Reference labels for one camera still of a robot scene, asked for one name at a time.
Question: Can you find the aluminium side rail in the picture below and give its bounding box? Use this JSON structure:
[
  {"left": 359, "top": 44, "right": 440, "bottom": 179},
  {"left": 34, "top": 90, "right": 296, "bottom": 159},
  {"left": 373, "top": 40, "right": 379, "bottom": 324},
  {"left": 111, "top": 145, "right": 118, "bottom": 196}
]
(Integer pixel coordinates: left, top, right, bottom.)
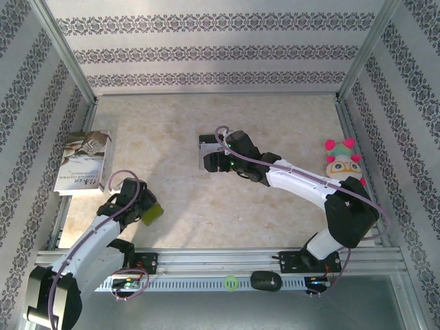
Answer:
[
  {"left": 333, "top": 96, "right": 393, "bottom": 248},
  {"left": 47, "top": 98, "right": 100, "bottom": 251}
]

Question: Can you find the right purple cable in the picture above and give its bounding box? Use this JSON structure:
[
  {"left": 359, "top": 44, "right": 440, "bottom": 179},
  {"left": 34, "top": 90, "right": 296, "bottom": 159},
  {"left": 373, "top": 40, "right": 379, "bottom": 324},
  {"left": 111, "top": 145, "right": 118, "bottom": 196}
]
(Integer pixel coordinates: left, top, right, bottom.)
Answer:
[{"left": 214, "top": 125, "right": 391, "bottom": 293}]

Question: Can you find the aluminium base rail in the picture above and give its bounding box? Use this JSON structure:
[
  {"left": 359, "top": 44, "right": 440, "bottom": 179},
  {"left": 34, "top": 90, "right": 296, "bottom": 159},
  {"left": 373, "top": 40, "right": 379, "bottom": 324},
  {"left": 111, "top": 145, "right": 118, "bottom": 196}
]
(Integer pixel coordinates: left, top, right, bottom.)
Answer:
[{"left": 34, "top": 247, "right": 404, "bottom": 276}]

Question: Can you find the purple cable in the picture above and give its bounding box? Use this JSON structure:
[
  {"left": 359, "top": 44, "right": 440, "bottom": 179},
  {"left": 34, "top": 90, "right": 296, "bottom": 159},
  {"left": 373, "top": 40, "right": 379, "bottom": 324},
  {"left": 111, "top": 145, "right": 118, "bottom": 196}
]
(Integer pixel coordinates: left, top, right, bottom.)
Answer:
[
  {"left": 47, "top": 169, "right": 151, "bottom": 330},
  {"left": 214, "top": 125, "right": 391, "bottom": 293}
]

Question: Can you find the paperback book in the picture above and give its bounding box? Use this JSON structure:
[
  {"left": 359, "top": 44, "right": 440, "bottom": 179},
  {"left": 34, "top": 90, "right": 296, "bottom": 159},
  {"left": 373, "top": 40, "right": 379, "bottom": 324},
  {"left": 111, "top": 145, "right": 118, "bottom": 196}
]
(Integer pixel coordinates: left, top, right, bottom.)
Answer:
[{"left": 54, "top": 129, "right": 113, "bottom": 197}]

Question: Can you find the aluminium back bar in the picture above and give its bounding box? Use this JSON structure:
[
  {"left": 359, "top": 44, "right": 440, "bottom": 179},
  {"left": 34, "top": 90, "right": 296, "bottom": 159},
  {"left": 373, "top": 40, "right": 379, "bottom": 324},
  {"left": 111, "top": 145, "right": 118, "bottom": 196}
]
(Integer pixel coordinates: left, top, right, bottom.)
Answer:
[{"left": 94, "top": 90, "right": 340, "bottom": 98}]

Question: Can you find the white slotted cable duct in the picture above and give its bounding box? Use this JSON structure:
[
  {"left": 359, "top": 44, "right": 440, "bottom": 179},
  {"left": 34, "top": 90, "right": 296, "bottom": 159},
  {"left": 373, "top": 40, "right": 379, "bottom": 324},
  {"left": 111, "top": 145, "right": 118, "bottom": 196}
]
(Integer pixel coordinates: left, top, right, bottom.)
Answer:
[{"left": 94, "top": 276, "right": 307, "bottom": 293}]

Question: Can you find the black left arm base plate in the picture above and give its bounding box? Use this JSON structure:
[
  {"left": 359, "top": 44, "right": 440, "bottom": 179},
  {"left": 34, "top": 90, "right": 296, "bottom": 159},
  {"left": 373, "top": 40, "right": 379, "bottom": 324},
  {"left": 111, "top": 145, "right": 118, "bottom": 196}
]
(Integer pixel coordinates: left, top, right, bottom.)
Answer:
[{"left": 132, "top": 252, "right": 160, "bottom": 275}]

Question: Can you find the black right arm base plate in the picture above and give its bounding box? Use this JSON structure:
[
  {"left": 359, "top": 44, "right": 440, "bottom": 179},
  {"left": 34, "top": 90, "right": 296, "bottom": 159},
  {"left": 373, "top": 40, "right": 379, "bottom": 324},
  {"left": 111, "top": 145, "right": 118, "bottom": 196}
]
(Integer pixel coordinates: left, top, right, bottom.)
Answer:
[{"left": 278, "top": 250, "right": 342, "bottom": 274}]

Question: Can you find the black computer mouse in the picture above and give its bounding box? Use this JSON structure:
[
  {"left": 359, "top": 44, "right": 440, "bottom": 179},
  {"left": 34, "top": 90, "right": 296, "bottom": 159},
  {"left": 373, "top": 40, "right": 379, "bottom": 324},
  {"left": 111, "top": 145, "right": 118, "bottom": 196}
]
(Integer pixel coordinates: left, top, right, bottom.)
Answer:
[{"left": 250, "top": 270, "right": 283, "bottom": 293}]

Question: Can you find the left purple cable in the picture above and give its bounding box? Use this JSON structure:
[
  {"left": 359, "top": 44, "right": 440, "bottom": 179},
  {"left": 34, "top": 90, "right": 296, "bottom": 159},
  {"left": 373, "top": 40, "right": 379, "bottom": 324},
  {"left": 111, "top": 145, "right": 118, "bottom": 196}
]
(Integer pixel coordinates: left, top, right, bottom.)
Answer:
[{"left": 47, "top": 169, "right": 151, "bottom": 330}]

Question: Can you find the silver VIP card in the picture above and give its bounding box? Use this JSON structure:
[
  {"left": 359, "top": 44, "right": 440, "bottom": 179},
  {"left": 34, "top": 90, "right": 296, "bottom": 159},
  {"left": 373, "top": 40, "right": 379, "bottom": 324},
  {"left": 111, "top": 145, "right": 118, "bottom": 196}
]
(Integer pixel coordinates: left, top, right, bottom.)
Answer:
[{"left": 199, "top": 142, "right": 225, "bottom": 155}]

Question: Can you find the small black white box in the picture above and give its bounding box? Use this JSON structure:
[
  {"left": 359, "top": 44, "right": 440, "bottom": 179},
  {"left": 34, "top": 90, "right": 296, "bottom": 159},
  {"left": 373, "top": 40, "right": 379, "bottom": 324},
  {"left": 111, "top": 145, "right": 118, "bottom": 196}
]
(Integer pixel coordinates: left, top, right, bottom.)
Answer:
[{"left": 198, "top": 133, "right": 226, "bottom": 171}]

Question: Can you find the aluminium frame post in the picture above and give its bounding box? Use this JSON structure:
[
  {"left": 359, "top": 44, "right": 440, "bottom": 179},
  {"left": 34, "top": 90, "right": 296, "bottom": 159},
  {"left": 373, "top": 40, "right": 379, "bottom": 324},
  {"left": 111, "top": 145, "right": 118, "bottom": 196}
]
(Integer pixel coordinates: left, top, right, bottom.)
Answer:
[
  {"left": 338, "top": 0, "right": 404, "bottom": 102},
  {"left": 29, "top": 0, "right": 99, "bottom": 104}
]

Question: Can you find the plush toy with glasses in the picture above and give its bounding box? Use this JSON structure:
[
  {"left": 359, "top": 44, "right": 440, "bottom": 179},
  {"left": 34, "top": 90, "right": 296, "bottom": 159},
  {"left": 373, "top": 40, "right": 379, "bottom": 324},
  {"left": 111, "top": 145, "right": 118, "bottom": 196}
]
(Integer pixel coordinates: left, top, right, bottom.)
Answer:
[{"left": 324, "top": 137, "right": 367, "bottom": 188}]

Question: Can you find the green tape ring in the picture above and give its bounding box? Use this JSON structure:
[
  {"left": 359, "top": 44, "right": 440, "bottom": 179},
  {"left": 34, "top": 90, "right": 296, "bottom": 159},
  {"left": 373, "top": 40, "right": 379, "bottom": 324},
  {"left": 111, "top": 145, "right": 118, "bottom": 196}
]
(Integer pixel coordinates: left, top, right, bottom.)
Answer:
[{"left": 223, "top": 274, "right": 240, "bottom": 292}]

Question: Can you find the green card holder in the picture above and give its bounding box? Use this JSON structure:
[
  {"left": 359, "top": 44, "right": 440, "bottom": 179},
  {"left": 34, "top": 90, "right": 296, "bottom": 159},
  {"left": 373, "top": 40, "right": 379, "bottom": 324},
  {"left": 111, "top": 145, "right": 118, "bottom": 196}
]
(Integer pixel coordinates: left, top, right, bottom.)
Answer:
[{"left": 141, "top": 202, "right": 165, "bottom": 228}]

